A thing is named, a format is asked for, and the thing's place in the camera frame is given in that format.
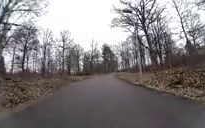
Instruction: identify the grey lamp pole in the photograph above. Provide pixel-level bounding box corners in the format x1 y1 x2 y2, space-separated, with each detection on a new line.
121 9 144 84

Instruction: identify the leaf-covered verge with slope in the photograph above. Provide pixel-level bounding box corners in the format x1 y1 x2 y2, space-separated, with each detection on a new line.
0 73 94 114

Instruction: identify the row of bare trees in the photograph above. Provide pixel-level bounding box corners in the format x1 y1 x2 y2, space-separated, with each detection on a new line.
109 0 205 73
0 0 119 76

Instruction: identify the grey asphalt road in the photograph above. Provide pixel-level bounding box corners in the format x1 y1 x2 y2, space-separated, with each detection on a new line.
0 73 205 128

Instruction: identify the leaf-covered verge with kerb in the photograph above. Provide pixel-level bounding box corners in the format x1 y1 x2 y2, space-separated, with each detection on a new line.
114 64 205 103

